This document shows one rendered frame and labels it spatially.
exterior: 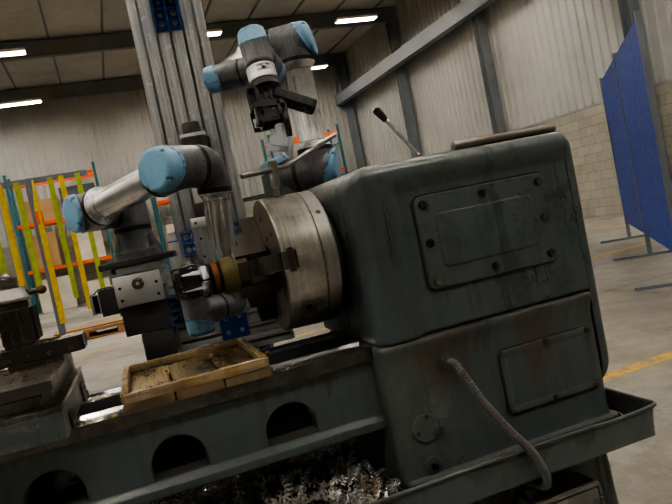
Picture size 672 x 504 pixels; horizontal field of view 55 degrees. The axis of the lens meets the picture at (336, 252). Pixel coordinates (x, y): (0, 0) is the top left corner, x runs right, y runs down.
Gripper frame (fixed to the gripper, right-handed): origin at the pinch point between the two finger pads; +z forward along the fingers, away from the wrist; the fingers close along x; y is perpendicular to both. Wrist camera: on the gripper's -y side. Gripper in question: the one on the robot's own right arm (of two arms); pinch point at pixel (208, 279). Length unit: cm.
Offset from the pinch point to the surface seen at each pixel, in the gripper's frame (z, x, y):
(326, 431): 12.2, -37.2, -16.7
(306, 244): 11.9, 3.4, -21.0
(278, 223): 9.4, 9.0, -16.5
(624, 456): -66, -108, -150
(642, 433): 25, -55, -86
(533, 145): 17, 15, -77
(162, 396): 14.8, -19.9, 14.8
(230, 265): 0.3, 2.0, -5.5
